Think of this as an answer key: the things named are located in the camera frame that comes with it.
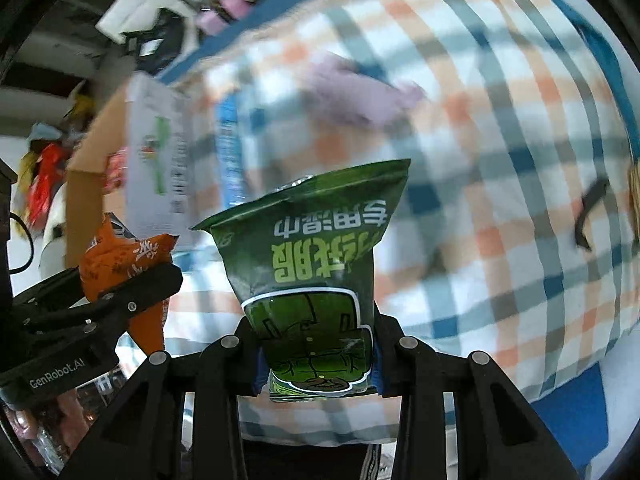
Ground blue long snack packet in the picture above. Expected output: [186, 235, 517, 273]
[216, 91, 248, 209]

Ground green wet wipes packet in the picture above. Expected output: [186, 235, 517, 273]
[196, 159, 410, 402]

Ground purple fuzzy cloth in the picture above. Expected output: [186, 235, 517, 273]
[308, 54, 425, 129]

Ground black bag on chair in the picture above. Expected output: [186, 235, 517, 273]
[124, 8, 186, 76]

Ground cardboard box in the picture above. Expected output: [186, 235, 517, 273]
[65, 73, 198, 266]

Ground pink suitcase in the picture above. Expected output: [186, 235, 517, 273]
[195, 0, 253, 36]

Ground orange snack packet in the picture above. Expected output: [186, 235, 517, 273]
[79, 214, 178, 356]

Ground black clip on tablecloth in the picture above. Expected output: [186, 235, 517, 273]
[572, 176, 612, 252]

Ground red plastic bag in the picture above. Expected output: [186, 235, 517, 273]
[26, 143, 67, 233]

